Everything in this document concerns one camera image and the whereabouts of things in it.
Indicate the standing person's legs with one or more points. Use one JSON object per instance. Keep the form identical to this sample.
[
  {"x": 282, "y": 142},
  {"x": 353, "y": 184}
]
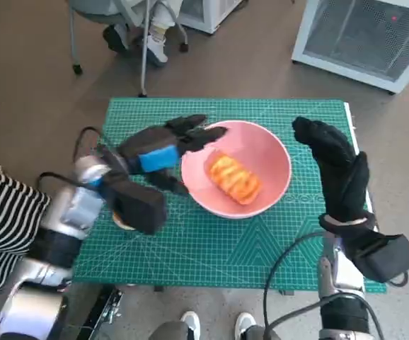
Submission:
[{"x": 190, "y": 322}]

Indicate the person beside table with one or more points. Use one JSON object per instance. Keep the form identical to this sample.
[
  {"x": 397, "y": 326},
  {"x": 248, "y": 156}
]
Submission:
[{"x": 6, "y": 219}]

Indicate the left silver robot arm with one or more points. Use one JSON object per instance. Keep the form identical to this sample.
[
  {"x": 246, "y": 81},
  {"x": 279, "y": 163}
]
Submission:
[{"x": 80, "y": 209}]

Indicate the pink bowl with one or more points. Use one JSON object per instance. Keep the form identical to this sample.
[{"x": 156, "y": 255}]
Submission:
[{"x": 275, "y": 159}]

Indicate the black metal bracket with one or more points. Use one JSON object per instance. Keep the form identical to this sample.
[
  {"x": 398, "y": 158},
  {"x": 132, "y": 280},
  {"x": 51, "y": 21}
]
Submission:
[{"x": 105, "y": 304}]

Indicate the grey chair with castors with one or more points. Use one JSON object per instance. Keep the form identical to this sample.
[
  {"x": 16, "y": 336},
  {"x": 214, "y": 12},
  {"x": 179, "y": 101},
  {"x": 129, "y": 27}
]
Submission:
[{"x": 91, "y": 10}]

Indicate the seated person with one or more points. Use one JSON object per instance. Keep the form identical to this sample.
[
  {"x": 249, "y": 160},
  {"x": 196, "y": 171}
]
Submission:
[{"x": 155, "y": 39}]

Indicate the right robot hand black glove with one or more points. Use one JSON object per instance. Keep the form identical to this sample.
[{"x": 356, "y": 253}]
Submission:
[{"x": 342, "y": 170}]

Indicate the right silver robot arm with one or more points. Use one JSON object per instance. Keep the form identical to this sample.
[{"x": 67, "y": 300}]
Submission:
[{"x": 342, "y": 272}]

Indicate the green cutting mat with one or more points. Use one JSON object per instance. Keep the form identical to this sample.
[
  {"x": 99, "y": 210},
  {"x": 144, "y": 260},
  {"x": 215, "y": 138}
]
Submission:
[{"x": 208, "y": 248}]

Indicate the long orange glazed bread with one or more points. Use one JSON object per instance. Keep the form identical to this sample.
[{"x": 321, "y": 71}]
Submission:
[{"x": 233, "y": 175}]

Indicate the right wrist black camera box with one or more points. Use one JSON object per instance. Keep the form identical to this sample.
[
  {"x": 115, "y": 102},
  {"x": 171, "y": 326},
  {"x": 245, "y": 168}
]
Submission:
[{"x": 388, "y": 255}]

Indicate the white cabinet with mesh panel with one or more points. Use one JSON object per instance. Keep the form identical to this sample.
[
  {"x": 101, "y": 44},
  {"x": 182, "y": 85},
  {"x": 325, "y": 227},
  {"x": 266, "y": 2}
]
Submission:
[{"x": 360, "y": 35}]

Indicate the silver metal leg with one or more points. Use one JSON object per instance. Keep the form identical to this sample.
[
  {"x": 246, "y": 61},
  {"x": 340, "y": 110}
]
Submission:
[{"x": 144, "y": 60}]

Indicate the round tan bread bun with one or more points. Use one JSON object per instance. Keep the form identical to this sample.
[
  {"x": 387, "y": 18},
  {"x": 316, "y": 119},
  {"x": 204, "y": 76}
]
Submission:
[{"x": 119, "y": 221}]

